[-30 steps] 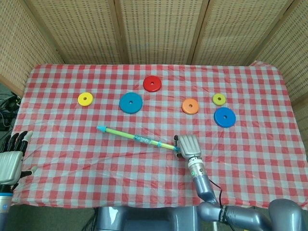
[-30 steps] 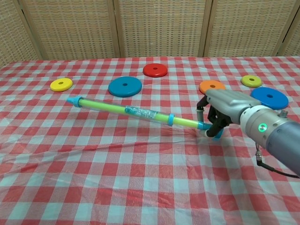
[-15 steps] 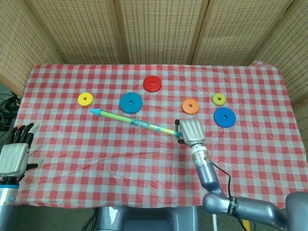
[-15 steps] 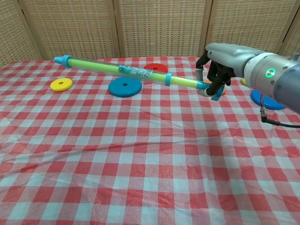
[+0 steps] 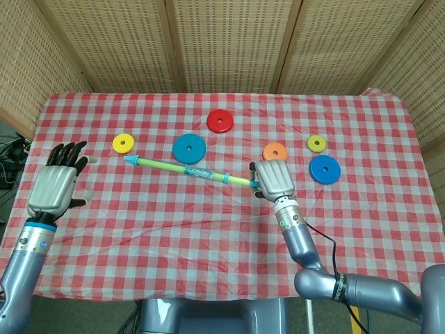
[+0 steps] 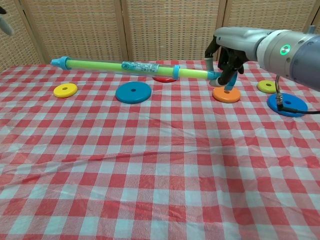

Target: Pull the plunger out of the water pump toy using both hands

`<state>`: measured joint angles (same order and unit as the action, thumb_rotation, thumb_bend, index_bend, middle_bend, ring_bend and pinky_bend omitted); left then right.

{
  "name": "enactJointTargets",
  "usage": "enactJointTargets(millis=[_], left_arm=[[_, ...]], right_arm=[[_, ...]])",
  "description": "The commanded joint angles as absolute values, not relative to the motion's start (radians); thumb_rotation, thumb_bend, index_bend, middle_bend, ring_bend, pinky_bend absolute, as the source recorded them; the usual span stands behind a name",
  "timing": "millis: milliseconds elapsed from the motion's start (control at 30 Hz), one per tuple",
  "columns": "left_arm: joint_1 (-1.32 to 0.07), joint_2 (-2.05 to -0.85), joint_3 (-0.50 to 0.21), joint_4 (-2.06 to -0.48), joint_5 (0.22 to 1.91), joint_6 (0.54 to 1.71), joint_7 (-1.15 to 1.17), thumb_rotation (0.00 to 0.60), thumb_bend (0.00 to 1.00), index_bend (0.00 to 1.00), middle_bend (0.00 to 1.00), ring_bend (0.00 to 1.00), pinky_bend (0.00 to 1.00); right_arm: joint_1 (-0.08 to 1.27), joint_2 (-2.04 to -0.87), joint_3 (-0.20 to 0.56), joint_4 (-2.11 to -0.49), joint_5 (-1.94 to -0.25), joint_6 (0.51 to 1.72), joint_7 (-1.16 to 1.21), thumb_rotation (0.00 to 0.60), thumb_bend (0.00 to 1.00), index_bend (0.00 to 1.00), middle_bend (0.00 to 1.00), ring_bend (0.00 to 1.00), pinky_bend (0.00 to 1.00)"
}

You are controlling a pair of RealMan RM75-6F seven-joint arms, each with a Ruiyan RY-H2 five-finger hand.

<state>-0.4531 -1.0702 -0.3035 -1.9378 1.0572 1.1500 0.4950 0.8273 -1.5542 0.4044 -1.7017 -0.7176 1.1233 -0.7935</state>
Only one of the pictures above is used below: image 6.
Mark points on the red disc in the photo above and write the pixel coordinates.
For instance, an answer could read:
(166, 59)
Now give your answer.
(163, 80)

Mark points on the green and blue water pump toy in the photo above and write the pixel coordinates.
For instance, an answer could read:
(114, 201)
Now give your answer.
(100, 65)

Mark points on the woven wooden folding screen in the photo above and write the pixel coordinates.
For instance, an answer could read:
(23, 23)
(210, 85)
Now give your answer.
(170, 27)

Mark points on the red white checkered tablecloth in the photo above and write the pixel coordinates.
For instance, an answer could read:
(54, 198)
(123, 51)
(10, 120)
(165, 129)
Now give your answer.
(160, 175)

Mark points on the orange disc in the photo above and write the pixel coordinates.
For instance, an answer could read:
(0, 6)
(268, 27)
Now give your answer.
(225, 98)

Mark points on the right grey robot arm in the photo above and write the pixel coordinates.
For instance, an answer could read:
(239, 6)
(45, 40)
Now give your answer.
(300, 60)

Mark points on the large teal disc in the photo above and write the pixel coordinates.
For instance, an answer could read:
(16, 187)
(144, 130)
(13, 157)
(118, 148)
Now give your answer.
(133, 96)

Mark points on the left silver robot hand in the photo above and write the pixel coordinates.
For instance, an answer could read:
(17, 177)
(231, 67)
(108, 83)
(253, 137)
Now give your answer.
(6, 25)

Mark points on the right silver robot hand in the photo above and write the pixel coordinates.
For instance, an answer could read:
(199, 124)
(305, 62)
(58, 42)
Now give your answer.
(237, 40)

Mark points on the bright blue disc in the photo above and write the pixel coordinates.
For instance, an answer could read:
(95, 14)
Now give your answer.
(296, 103)

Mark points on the yellow disc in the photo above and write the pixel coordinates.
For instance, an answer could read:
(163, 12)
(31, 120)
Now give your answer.
(65, 92)

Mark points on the small olive-yellow disc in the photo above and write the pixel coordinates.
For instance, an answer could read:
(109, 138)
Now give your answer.
(266, 87)

